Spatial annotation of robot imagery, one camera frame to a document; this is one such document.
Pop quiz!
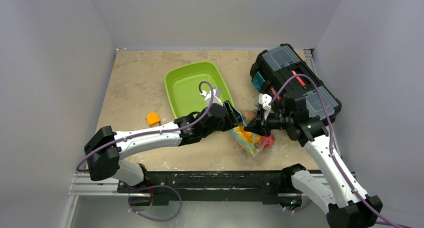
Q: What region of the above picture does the green plastic tray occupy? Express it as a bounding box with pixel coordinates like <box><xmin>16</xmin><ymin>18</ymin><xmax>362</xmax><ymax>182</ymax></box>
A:
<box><xmin>164</xmin><ymin>61</ymin><xmax>234</xmax><ymax>118</ymax></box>

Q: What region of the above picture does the black plastic toolbox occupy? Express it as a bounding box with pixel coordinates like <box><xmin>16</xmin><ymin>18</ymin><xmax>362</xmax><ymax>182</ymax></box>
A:
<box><xmin>249</xmin><ymin>43</ymin><xmax>342</xmax><ymax>126</ymax></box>

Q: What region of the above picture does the clear zip top bag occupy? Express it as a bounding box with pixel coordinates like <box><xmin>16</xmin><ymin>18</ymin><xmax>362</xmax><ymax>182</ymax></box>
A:
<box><xmin>231</xmin><ymin>110</ymin><xmax>276</xmax><ymax>157</ymax></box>

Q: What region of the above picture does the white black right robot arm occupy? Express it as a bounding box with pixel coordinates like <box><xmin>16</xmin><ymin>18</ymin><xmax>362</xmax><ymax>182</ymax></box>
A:
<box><xmin>241</xmin><ymin>94</ymin><xmax>383</xmax><ymax>228</ymax></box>

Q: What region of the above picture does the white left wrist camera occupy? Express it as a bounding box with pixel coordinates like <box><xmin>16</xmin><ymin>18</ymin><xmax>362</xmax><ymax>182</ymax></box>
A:
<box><xmin>200</xmin><ymin>86</ymin><xmax>223</xmax><ymax>106</ymax></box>

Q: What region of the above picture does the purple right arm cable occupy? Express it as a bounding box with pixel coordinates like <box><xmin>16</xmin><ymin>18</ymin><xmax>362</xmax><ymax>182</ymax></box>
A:
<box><xmin>268</xmin><ymin>73</ymin><xmax>413</xmax><ymax>228</ymax></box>

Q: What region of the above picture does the orange fake fruit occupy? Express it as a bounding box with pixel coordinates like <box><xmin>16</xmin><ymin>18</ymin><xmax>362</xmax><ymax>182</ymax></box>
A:
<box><xmin>239</xmin><ymin>125</ymin><xmax>253</xmax><ymax>141</ymax></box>

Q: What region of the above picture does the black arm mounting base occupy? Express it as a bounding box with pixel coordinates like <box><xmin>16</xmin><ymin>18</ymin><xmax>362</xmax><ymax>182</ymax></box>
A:
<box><xmin>117</xmin><ymin>164</ymin><xmax>305</xmax><ymax>208</ymax></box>

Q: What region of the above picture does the yellow fake banana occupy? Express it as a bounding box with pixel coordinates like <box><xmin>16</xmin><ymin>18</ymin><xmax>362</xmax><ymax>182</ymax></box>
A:
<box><xmin>241</xmin><ymin>134</ymin><xmax>260</xmax><ymax>154</ymax></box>

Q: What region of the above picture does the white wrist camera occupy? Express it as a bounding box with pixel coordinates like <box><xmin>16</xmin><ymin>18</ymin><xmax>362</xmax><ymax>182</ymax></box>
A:
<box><xmin>255</xmin><ymin>93</ymin><xmax>272</xmax><ymax>112</ymax></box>
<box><xmin>200</xmin><ymin>86</ymin><xmax>223</xmax><ymax>106</ymax></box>

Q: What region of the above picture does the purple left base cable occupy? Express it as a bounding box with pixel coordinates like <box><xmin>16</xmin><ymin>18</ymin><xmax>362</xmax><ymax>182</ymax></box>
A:
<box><xmin>127</xmin><ymin>184</ymin><xmax>183</xmax><ymax>222</ymax></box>

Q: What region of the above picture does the brown fake kiwi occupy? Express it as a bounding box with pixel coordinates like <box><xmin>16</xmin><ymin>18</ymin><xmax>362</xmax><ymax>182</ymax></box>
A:
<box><xmin>241</xmin><ymin>110</ymin><xmax>257</xmax><ymax>124</ymax></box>

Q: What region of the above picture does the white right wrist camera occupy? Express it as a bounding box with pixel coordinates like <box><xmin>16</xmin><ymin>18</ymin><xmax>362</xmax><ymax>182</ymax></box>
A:
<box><xmin>255</xmin><ymin>93</ymin><xmax>272</xmax><ymax>112</ymax></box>

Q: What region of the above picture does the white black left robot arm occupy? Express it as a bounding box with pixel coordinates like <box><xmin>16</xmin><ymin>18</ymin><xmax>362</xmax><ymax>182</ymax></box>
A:
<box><xmin>84</xmin><ymin>101</ymin><xmax>243</xmax><ymax>193</ymax></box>

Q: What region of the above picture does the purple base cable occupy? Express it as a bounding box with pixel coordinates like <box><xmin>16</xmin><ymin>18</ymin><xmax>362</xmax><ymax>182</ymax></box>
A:
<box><xmin>127</xmin><ymin>184</ymin><xmax>183</xmax><ymax>222</ymax></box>
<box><xmin>283</xmin><ymin>199</ymin><xmax>312</xmax><ymax>213</ymax></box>

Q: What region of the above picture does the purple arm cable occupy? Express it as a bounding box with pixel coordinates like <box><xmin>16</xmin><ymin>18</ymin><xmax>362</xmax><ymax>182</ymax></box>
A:
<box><xmin>75</xmin><ymin>81</ymin><xmax>215</xmax><ymax>173</ymax></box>
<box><xmin>268</xmin><ymin>73</ymin><xmax>413</xmax><ymax>228</ymax></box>

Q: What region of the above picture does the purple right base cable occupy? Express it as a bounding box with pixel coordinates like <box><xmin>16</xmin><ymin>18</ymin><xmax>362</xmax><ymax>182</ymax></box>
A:
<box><xmin>283</xmin><ymin>199</ymin><xmax>312</xmax><ymax>213</ymax></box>

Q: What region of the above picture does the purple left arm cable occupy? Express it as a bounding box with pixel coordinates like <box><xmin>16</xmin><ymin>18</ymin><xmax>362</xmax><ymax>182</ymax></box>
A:
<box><xmin>75</xmin><ymin>81</ymin><xmax>215</xmax><ymax>173</ymax></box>

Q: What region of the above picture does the red fake apple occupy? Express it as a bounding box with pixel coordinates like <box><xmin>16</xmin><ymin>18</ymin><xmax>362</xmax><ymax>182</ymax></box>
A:
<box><xmin>258</xmin><ymin>134</ymin><xmax>275</xmax><ymax>150</ymax></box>

